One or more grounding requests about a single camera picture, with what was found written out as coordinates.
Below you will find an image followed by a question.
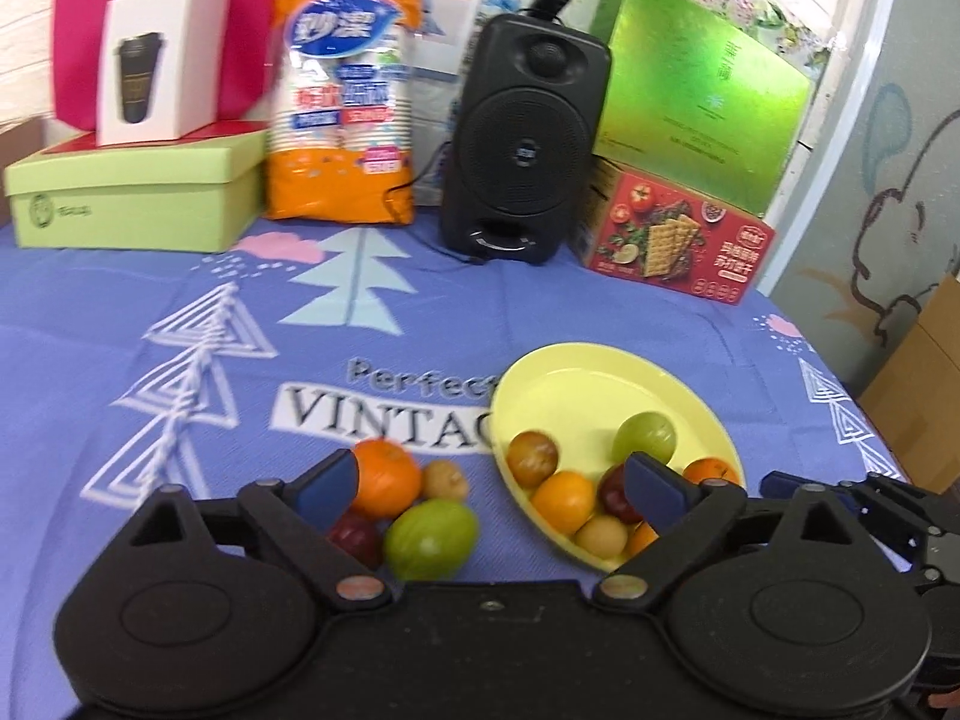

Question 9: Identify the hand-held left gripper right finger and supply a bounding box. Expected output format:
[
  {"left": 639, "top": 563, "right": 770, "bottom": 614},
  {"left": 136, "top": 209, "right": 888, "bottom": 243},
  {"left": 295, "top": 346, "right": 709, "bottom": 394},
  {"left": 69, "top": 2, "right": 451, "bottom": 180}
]
[{"left": 596, "top": 452, "right": 875, "bottom": 612}]

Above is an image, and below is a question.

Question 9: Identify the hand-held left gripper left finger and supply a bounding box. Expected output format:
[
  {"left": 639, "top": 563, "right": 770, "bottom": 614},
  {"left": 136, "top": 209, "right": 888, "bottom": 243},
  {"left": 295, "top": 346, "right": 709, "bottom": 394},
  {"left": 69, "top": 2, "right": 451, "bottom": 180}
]
[{"left": 101, "top": 448, "right": 395, "bottom": 612}]

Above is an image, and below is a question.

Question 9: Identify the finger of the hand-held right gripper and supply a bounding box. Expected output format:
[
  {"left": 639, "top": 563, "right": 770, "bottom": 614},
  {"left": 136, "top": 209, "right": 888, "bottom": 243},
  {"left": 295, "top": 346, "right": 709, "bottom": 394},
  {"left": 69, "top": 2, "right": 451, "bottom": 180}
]
[{"left": 760, "top": 469, "right": 931, "bottom": 523}]

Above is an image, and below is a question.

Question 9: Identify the dark red plum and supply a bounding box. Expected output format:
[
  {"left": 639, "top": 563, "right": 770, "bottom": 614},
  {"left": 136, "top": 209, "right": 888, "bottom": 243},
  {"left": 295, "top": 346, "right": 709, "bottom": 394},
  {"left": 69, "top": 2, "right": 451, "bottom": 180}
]
[
  {"left": 328, "top": 511, "right": 383, "bottom": 569},
  {"left": 598, "top": 465, "right": 646, "bottom": 524}
]

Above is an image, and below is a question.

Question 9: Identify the mandarin orange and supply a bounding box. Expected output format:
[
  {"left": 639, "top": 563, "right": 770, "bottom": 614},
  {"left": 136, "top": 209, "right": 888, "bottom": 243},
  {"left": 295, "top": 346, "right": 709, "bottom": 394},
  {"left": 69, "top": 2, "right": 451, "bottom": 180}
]
[{"left": 351, "top": 439, "right": 422, "bottom": 518}]

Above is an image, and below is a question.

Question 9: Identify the round green fruit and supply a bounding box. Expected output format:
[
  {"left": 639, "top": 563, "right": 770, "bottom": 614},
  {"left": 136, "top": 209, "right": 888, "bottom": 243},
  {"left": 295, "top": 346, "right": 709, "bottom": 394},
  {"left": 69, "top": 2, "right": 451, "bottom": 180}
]
[{"left": 613, "top": 411, "right": 676, "bottom": 466}]

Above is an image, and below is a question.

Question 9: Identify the large orange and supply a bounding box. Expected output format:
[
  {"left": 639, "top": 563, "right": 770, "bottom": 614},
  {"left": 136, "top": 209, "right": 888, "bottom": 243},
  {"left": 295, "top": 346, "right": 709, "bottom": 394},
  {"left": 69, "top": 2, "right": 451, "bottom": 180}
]
[{"left": 681, "top": 457, "right": 742, "bottom": 488}]

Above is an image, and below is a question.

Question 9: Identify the small yellowish brown fruit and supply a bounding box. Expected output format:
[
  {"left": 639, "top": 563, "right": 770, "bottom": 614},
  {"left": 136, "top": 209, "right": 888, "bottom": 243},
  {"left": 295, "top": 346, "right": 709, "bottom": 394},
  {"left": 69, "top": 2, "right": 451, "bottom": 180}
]
[{"left": 576, "top": 514, "right": 629, "bottom": 560}]

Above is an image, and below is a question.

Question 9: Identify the small greenish brown fruit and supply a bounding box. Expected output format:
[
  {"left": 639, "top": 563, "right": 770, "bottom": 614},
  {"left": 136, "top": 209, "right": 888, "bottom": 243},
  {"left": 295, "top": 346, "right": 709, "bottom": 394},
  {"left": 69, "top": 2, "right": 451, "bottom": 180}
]
[{"left": 420, "top": 461, "right": 470, "bottom": 503}]

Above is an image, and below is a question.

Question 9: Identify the oval green fruit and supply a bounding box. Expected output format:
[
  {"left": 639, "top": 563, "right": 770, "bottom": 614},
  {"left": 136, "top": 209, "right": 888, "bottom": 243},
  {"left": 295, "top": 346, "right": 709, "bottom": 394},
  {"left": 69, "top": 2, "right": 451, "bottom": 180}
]
[{"left": 384, "top": 499, "right": 479, "bottom": 581}]

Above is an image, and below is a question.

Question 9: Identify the yellow plate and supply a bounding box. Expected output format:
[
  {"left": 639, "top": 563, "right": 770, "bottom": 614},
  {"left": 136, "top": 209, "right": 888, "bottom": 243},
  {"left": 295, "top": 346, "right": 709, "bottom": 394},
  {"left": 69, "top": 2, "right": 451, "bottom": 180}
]
[{"left": 490, "top": 343, "right": 747, "bottom": 572}]

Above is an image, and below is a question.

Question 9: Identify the brown-orange fruit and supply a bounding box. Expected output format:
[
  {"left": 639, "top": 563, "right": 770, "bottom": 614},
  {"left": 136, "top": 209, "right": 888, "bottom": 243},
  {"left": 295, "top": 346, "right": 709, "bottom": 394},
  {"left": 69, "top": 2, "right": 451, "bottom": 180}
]
[{"left": 507, "top": 430, "right": 560, "bottom": 487}]

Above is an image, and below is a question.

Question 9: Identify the red cracker box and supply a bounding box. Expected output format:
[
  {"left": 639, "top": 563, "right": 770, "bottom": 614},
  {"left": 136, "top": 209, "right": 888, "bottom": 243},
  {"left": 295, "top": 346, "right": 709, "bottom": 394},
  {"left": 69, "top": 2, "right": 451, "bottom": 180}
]
[{"left": 574, "top": 157, "right": 777, "bottom": 307}]

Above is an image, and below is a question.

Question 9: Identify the blue printed tablecloth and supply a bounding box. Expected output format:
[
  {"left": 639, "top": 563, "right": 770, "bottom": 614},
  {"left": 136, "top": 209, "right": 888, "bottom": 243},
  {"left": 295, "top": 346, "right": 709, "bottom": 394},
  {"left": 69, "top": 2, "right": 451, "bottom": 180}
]
[{"left": 0, "top": 206, "right": 908, "bottom": 616}]

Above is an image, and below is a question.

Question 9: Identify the orange paper cup pack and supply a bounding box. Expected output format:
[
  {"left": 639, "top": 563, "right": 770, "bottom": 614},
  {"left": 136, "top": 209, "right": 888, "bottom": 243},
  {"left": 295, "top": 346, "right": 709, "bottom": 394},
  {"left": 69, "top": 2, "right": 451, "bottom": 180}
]
[{"left": 266, "top": 0, "right": 428, "bottom": 226}]

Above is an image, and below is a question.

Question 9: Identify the light green lidded box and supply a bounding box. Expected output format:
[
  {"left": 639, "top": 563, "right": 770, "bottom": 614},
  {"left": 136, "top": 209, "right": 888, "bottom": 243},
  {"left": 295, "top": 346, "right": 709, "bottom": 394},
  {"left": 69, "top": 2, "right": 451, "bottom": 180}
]
[{"left": 4, "top": 127, "right": 271, "bottom": 254}]

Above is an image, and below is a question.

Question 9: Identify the black speaker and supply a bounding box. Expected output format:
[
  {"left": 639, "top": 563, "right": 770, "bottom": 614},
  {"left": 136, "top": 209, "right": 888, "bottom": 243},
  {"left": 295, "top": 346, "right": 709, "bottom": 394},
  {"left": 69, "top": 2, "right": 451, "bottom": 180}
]
[{"left": 439, "top": 13, "right": 612, "bottom": 265}]

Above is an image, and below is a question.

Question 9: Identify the shiny green gift box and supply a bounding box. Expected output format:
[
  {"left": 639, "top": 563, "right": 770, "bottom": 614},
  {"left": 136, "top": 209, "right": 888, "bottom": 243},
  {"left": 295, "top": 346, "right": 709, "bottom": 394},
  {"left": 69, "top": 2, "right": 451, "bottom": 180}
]
[{"left": 589, "top": 0, "right": 815, "bottom": 218}]

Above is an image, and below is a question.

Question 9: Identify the white cup box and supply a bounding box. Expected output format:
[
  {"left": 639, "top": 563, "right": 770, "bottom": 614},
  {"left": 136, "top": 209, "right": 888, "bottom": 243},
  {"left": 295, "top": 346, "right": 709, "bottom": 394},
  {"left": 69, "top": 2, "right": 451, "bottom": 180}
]
[{"left": 96, "top": 0, "right": 232, "bottom": 147}]

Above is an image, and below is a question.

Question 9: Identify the brown cardboard box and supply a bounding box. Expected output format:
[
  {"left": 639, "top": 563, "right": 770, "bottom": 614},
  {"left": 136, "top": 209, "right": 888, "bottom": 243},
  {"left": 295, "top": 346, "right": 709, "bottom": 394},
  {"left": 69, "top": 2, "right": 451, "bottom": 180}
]
[{"left": 0, "top": 116, "right": 57, "bottom": 166}]

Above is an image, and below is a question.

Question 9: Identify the black speaker cable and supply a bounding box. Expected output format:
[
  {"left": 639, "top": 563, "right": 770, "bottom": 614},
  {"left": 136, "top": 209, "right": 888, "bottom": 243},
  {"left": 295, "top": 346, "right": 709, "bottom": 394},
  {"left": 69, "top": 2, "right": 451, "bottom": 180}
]
[{"left": 382, "top": 142, "right": 485, "bottom": 267}]

